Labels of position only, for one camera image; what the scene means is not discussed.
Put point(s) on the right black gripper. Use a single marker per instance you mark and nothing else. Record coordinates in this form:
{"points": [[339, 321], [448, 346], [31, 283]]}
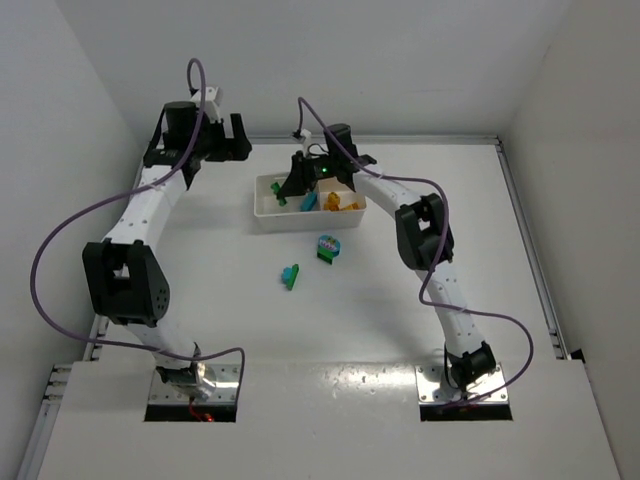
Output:
{"points": [[302, 173]]}

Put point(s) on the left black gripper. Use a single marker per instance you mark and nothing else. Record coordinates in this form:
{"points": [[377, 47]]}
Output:
{"points": [[226, 142]]}

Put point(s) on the teal 2x4 lego brick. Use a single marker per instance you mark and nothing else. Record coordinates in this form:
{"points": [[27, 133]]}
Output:
{"points": [[309, 202]]}

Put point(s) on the yellow round face lego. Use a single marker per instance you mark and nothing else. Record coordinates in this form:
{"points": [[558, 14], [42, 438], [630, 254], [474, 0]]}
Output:
{"points": [[332, 202]]}

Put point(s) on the yellow lego plate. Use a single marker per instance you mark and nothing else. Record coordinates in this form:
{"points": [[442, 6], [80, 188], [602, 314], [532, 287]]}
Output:
{"points": [[351, 207]]}

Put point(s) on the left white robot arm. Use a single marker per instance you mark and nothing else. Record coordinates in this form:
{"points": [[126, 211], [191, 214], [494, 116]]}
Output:
{"points": [[126, 282]]}

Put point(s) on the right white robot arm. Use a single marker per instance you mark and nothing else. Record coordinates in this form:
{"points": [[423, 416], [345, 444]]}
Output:
{"points": [[424, 240]]}

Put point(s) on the white three-compartment tray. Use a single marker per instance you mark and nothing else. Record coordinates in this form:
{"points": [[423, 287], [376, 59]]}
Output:
{"points": [[273, 218]]}

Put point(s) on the teal frog lily lego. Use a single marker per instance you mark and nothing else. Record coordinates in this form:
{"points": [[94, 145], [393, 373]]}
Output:
{"points": [[330, 244]]}

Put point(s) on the green curved lego brick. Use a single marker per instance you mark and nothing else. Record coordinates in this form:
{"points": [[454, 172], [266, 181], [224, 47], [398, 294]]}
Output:
{"points": [[327, 255]]}

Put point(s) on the green lego plate under teal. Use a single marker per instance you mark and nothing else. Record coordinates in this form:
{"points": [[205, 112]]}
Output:
{"points": [[292, 284]]}

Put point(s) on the small teal lego brick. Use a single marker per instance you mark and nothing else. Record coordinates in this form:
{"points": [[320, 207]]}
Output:
{"points": [[287, 275]]}

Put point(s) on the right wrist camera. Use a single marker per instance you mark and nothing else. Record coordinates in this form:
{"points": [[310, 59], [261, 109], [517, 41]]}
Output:
{"points": [[304, 138]]}

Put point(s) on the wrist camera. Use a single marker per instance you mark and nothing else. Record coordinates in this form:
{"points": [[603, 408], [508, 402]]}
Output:
{"points": [[210, 100], [304, 138]]}

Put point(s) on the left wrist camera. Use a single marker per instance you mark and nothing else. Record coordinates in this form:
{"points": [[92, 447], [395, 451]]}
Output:
{"points": [[210, 100]]}

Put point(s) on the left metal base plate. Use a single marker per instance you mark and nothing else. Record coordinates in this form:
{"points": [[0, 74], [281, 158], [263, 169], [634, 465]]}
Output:
{"points": [[206, 384]]}

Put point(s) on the metal base plate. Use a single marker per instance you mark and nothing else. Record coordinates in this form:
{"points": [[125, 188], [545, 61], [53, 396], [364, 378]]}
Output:
{"points": [[206, 384], [432, 388]]}

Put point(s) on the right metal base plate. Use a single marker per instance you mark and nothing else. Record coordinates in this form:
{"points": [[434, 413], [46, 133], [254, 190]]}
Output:
{"points": [[432, 388]]}

